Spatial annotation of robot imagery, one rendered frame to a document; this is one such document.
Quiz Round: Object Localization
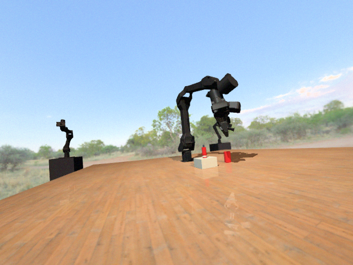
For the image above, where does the beige square block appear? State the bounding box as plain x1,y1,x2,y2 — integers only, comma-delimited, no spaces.
194,156,218,169

